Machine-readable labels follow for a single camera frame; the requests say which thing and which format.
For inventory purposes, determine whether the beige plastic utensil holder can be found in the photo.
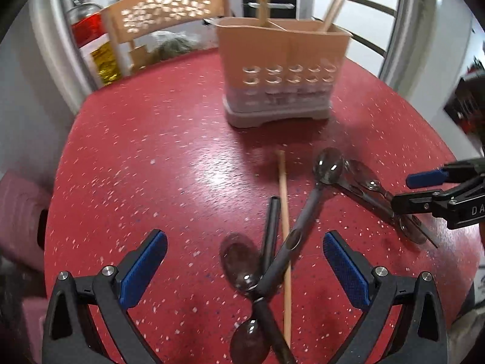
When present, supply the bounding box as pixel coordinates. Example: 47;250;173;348
215;17;352;128

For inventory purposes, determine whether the smoky plastic spoon front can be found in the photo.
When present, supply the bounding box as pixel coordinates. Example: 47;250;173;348
229;298;297;364

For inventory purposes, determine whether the short wooden chopstick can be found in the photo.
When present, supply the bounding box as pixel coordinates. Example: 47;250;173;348
276;150;293;349

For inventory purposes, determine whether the smoky plastic spoon back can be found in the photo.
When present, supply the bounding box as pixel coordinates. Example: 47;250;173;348
255;147;343;297

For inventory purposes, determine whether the bag of green vegetables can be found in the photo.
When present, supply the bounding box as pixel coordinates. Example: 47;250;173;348
150;30;201;62

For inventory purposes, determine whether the smoky plastic fork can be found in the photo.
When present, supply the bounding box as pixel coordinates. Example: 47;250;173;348
335;159;439;248

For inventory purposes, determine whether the pink plastic stool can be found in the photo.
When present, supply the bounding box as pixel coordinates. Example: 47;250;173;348
1;170;51;272

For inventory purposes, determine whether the red plastic basket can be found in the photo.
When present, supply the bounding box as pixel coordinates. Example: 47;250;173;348
72;13;106;48

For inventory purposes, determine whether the beige flower-cutout chair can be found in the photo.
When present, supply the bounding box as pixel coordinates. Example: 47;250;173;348
100;0;231;75

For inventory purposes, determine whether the smoky plastic spoon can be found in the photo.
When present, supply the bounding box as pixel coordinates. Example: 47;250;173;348
255;147;343;297
219;196;281;295
229;298;297;364

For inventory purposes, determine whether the plain wooden chopstick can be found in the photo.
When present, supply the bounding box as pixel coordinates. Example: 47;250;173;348
319;0;340;32
329;0;345;28

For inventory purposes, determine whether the built-in black oven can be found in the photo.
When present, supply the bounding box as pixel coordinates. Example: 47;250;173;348
242;0;298;19

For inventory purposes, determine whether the steel bowl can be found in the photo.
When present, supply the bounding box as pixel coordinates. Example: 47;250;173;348
66;2;103;25

